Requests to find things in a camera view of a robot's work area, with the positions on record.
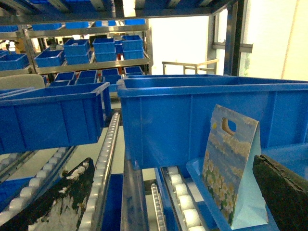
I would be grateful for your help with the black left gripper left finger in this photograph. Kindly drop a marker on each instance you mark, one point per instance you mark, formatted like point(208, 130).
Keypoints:
point(61, 207)

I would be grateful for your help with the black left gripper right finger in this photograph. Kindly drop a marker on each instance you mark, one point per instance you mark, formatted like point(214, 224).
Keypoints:
point(284, 191)

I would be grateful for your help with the flower gift bag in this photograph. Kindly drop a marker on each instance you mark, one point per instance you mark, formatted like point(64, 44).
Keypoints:
point(233, 143)

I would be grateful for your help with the white roller conveyor track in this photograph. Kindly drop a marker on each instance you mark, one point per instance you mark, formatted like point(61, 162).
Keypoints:
point(93, 216)

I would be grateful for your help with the blue crate on left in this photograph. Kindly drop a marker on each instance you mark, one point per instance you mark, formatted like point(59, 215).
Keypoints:
point(53, 117)

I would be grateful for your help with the large blue plastic crate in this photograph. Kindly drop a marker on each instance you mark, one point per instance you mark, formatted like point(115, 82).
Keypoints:
point(167, 119)

